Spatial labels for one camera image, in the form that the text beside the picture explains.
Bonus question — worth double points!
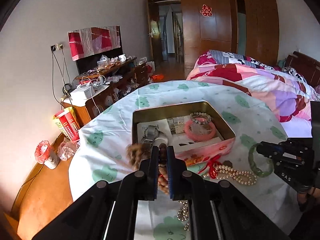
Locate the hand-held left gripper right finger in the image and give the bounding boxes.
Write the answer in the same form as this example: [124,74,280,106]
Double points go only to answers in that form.
[166,145,292,240]

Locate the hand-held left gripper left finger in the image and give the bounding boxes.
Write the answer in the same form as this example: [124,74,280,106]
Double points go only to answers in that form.
[31,145,160,240]

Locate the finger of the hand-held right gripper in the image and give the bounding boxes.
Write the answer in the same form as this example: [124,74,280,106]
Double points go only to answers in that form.
[256,141,284,165]

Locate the green jade bangle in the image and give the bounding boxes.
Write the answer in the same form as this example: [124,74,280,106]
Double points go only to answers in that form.
[248,142,274,178]

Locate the brown wooden bead bracelet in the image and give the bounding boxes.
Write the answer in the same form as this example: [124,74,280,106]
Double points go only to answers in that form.
[126,142,171,193]

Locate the pink tin box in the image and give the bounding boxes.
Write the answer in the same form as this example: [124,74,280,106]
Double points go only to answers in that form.
[132,100,236,167]

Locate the silver wristwatch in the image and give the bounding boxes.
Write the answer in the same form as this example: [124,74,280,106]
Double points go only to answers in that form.
[141,125,169,146]

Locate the pink bangle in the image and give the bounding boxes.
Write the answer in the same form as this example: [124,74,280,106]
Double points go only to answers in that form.
[184,118,217,141]

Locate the dark bead bracelet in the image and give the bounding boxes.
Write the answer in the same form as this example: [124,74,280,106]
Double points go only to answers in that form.
[189,112,213,127]

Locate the person's right hand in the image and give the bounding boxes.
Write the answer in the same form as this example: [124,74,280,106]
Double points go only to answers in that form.
[297,186,320,212]

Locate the printed paper booklet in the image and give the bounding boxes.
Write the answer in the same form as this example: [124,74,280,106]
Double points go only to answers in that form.
[137,116,224,153]

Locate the bed with pink quilt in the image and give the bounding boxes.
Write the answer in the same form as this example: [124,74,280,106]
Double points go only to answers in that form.
[186,49,320,138]

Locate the wooden television cabinet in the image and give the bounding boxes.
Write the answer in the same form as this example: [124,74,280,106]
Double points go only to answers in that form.
[61,57,149,128]

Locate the crumpled clear plastic bag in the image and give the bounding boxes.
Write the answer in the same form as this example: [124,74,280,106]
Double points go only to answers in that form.
[57,137,81,161]

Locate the dark wooden headboard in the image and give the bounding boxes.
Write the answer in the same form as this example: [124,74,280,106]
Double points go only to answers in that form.
[285,51,320,88]

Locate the red and yellow carton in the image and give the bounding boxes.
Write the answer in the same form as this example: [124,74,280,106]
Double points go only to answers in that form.
[53,106,81,141]

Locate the white cardboard box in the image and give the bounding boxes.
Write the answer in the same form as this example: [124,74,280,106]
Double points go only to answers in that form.
[70,86,96,101]

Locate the bin with red bag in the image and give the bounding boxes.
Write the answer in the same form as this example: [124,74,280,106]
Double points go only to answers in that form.
[35,140,60,170]

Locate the wooden room door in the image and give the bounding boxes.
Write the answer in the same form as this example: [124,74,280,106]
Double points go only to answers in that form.
[147,0,161,66]

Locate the brown wooden wardrobe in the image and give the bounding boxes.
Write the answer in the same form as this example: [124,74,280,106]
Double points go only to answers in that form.
[142,0,280,73]

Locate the black television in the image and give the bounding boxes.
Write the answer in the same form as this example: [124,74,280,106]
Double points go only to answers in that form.
[75,49,122,75]

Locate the red and pink cover cloth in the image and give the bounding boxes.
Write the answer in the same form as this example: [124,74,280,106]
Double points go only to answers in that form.
[68,25,121,61]

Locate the red paper-cut decoration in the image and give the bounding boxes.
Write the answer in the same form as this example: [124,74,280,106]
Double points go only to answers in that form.
[199,4,213,17]

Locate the pearl necklace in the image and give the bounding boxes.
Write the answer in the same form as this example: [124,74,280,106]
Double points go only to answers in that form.
[202,163,258,187]

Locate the red knotted cord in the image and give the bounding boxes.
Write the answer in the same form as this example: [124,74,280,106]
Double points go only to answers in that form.
[197,154,223,179]

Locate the small pearl bead bracelet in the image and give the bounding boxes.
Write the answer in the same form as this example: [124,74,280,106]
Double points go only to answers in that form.
[177,200,191,231]

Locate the white cable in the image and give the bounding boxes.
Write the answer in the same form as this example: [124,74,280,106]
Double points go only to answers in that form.
[82,75,106,113]

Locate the dark hanging cables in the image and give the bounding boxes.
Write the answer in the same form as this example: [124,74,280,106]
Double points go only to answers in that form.
[51,50,73,98]

